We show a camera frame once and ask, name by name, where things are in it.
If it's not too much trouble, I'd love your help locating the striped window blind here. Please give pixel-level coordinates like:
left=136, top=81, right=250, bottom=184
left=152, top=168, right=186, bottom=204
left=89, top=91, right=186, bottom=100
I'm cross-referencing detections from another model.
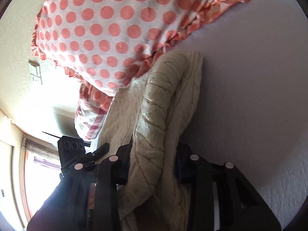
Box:
left=22, top=137, right=62, bottom=169

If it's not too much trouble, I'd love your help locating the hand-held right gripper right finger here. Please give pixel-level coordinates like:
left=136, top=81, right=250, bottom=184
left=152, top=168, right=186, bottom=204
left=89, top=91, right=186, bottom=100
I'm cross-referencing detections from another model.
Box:
left=175, top=143, right=281, bottom=231

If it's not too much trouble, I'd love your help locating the white wall switch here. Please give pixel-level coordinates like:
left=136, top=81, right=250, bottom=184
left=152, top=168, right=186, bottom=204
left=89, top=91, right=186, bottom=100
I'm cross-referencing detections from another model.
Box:
left=28, top=60, right=43, bottom=85

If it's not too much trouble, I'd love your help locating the white bed sheet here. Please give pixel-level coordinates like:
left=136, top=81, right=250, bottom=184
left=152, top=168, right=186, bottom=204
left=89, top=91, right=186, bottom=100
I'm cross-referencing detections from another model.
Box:
left=91, top=0, right=308, bottom=225

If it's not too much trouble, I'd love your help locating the window with wooden frame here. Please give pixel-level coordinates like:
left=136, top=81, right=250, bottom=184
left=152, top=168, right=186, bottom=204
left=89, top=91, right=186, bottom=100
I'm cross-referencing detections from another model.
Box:
left=10, top=135, right=62, bottom=222

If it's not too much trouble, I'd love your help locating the pink polka dot pillow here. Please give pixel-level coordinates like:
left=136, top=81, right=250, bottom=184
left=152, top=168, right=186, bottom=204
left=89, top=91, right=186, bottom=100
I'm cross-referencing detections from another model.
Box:
left=30, top=0, right=254, bottom=97

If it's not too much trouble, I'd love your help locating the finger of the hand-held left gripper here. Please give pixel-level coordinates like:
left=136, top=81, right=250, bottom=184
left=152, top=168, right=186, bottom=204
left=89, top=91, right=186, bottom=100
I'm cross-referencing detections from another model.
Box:
left=85, top=143, right=110, bottom=162

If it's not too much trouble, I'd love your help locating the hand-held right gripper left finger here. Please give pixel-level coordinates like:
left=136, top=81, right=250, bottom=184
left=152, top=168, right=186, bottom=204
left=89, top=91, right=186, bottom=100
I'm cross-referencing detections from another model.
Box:
left=69, top=145, right=133, bottom=231

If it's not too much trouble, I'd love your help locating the pink checked pillow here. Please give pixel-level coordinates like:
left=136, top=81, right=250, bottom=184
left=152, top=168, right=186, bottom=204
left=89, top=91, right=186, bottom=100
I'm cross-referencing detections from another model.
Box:
left=74, top=82, right=114, bottom=143

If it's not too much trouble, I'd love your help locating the person's left forearm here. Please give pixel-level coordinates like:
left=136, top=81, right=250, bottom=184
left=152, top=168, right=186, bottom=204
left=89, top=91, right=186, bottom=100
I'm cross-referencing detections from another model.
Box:
left=26, top=170, right=97, bottom=231

